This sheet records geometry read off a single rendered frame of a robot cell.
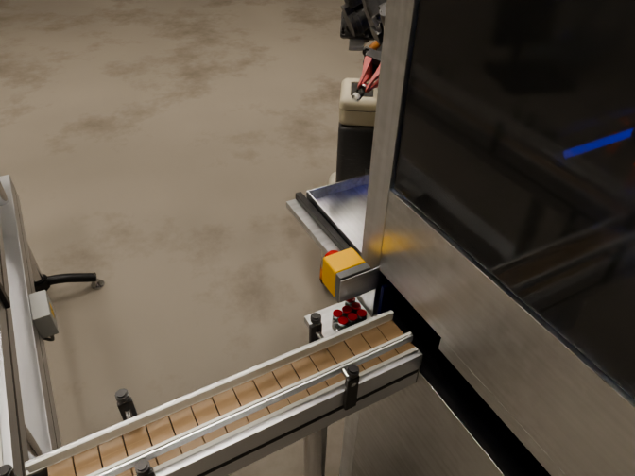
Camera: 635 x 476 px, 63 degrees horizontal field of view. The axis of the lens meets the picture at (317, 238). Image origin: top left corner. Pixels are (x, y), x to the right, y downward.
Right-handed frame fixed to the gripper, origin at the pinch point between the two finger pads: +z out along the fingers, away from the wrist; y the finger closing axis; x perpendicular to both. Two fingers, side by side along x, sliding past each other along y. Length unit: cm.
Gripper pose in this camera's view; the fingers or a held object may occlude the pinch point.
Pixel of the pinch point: (363, 87)
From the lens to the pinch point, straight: 136.6
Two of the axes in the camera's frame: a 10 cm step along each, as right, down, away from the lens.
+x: 1.0, 3.7, 9.2
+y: 8.3, 4.8, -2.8
